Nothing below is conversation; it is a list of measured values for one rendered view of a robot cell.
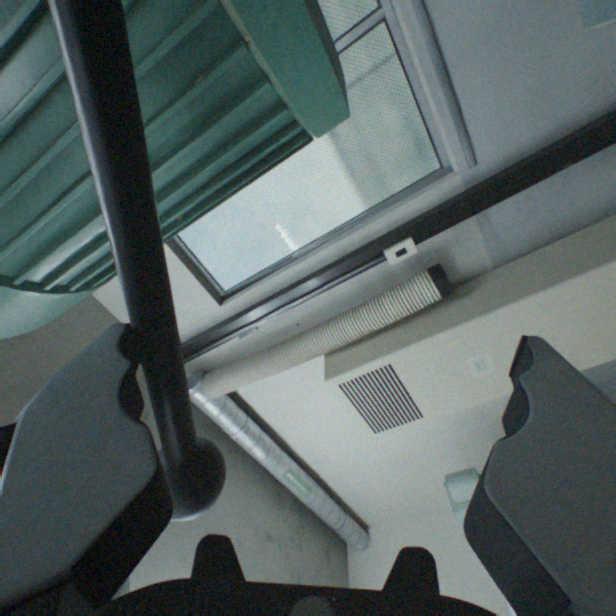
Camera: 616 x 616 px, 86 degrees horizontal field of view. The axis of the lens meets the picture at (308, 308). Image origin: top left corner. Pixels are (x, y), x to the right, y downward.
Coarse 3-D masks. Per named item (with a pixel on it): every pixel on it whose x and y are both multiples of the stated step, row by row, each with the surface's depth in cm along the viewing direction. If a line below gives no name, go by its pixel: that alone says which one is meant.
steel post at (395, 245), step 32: (608, 128) 119; (544, 160) 126; (576, 160) 125; (480, 192) 133; (512, 192) 132; (416, 224) 141; (448, 224) 140; (352, 256) 150; (384, 256) 147; (288, 288) 163; (320, 288) 157; (224, 320) 179; (256, 320) 170; (192, 352) 184
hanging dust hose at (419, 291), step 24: (408, 288) 148; (432, 288) 145; (360, 312) 158; (384, 312) 153; (408, 312) 151; (312, 336) 166; (336, 336) 161; (360, 336) 161; (240, 360) 184; (264, 360) 174; (288, 360) 170; (216, 384) 184; (240, 384) 182
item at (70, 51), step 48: (48, 0) 7; (96, 0) 7; (96, 48) 7; (96, 96) 7; (96, 144) 8; (144, 144) 8; (144, 192) 9; (144, 240) 9; (144, 288) 10; (144, 336) 10; (192, 432) 13; (192, 480) 14
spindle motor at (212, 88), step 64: (0, 0) 12; (128, 0) 11; (192, 0) 12; (256, 0) 11; (0, 64) 13; (192, 64) 13; (256, 64) 13; (320, 64) 14; (0, 128) 13; (64, 128) 14; (192, 128) 15; (256, 128) 16; (320, 128) 18; (0, 192) 16; (64, 192) 16; (192, 192) 19; (0, 256) 18; (64, 256) 19; (0, 320) 22
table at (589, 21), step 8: (584, 0) 38; (592, 0) 38; (600, 0) 37; (608, 0) 36; (584, 8) 39; (592, 8) 38; (600, 8) 37; (608, 8) 36; (584, 16) 40; (592, 16) 38; (600, 16) 38; (608, 16) 37; (584, 24) 40; (592, 24) 39; (600, 24) 38
